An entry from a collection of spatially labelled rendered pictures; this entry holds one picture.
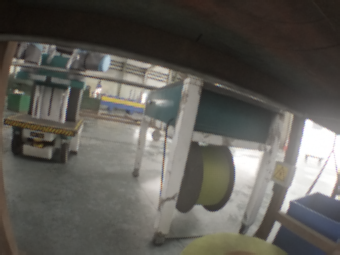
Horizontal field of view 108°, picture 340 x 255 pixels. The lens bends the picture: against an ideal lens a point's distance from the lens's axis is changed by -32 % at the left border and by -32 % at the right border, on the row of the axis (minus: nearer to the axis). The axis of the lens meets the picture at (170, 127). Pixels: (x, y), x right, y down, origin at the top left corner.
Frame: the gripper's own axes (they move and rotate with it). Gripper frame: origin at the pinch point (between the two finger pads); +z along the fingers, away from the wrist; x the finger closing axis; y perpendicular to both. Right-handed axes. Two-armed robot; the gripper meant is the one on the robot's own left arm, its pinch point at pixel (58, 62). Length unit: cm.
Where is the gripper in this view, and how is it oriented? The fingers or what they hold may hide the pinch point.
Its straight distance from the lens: 113.4
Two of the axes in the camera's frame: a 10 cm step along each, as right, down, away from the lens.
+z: -1.8, 9.2, -3.5
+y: 3.5, -2.7, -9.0
